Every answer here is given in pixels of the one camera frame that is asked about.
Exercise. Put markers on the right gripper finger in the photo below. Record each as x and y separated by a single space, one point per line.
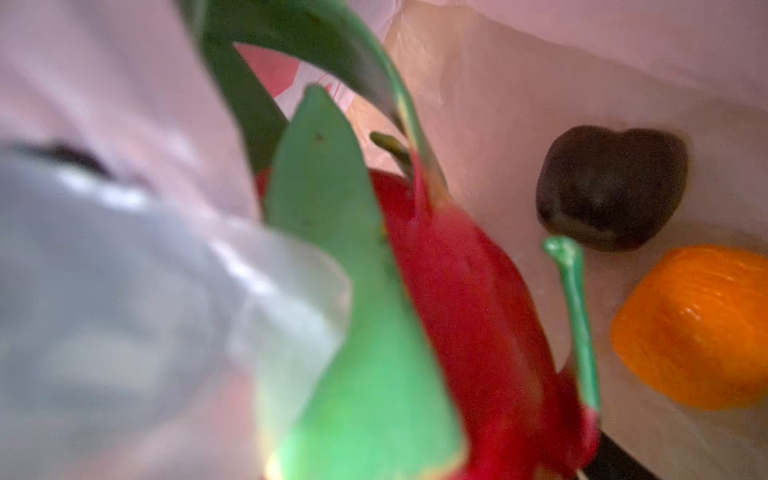
612 462

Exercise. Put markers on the orange fake orange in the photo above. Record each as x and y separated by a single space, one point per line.
695 327

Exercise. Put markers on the pink printed plastic bag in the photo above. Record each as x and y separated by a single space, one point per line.
136 279

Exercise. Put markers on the dark round fake mangosteen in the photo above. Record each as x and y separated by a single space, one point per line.
611 190

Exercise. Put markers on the red fake dragon fruit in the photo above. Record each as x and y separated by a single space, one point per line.
522 415

